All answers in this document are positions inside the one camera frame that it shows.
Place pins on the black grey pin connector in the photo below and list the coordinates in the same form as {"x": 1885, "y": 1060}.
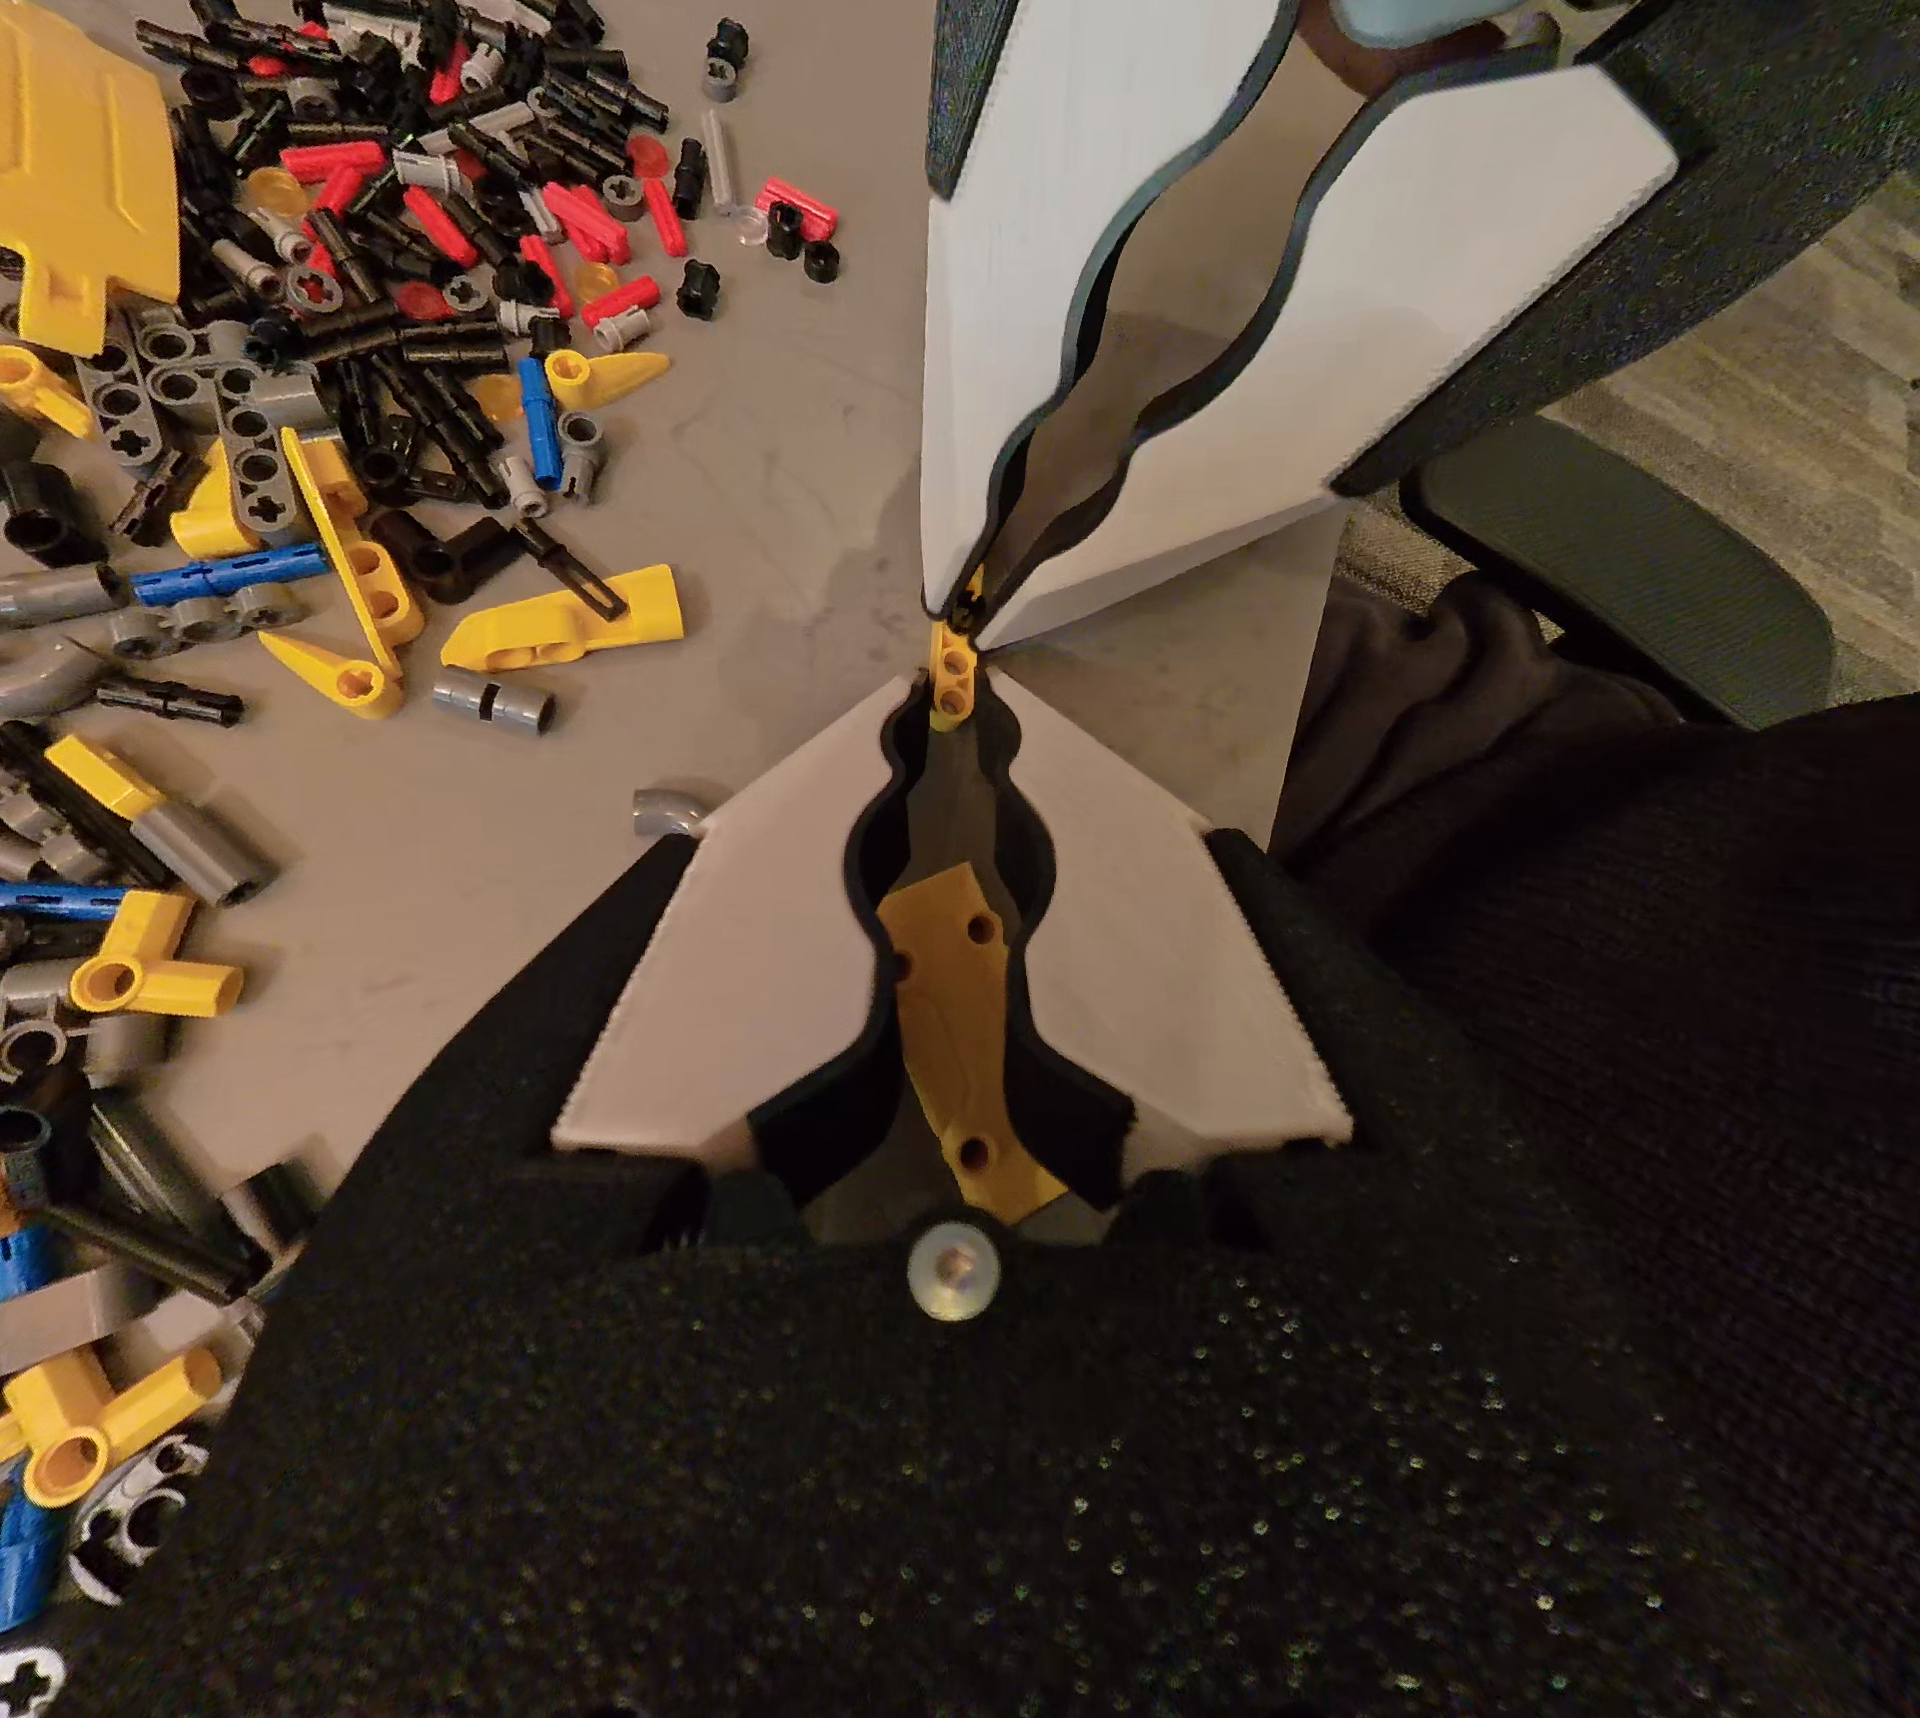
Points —
{"x": 727, "y": 57}

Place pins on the yellow perforated block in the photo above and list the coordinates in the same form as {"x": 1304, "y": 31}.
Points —
{"x": 945, "y": 999}

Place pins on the red pin pair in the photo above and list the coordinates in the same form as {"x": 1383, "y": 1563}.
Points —
{"x": 795, "y": 207}

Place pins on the person's dark trousers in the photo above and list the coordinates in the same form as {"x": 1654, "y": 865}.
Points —
{"x": 1471, "y": 712}

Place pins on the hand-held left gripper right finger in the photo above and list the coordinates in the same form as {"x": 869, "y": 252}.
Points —
{"x": 1184, "y": 999}

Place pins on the yellow curved fairing piece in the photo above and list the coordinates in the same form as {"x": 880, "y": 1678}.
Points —
{"x": 570, "y": 639}

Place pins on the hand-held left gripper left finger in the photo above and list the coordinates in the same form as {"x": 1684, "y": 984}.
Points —
{"x": 720, "y": 999}

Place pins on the black long pin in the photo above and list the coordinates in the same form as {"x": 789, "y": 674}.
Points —
{"x": 164, "y": 698}

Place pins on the person's black knit sweater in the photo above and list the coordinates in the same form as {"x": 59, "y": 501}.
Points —
{"x": 1725, "y": 1073}

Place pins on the black round bush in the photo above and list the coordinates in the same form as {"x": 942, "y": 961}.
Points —
{"x": 782, "y": 231}
{"x": 820, "y": 261}
{"x": 699, "y": 288}

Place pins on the black thin link rod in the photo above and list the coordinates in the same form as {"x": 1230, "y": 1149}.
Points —
{"x": 579, "y": 579}

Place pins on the blue short axle pin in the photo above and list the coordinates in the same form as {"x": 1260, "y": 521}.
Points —
{"x": 541, "y": 420}

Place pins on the person's right hand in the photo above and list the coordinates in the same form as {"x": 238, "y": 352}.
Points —
{"x": 1343, "y": 52}

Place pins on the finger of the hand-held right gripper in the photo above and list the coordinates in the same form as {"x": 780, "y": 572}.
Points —
{"x": 1140, "y": 23}
{"x": 1471, "y": 233}

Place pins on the grey cylinder connector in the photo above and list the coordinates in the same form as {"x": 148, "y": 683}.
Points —
{"x": 492, "y": 703}

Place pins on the yellow long perforated beam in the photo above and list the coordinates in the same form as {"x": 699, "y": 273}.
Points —
{"x": 939, "y": 683}

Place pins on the light grey axle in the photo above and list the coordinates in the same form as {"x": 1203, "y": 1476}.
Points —
{"x": 720, "y": 158}

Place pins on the blue long axle connector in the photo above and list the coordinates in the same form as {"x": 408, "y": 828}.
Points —
{"x": 224, "y": 579}

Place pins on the black stray pin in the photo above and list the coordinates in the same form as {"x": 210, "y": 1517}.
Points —
{"x": 689, "y": 178}

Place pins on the yellow pointed tooth piece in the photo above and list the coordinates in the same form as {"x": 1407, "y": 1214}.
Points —
{"x": 344, "y": 683}
{"x": 608, "y": 380}

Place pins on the pile of black red pins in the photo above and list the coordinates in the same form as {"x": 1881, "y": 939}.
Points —
{"x": 420, "y": 173}

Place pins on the yellow ribbed panel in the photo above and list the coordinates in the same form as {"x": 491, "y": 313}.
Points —
{"x": 82, "y": 158}

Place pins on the grey elbow pipe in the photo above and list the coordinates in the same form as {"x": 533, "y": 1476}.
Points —
{"x": 45, "y": 676}
{"x": 669, "y": 810}

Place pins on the heap of assorted building parts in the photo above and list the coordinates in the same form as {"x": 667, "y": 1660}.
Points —
{"x": 134, "y": 391}

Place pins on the yellow angled liftarm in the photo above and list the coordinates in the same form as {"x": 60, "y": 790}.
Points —
{"x": 353, "y": 548}

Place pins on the black chair armrest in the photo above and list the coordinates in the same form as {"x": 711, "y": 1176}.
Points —
{"x": 1634, "y": 562}

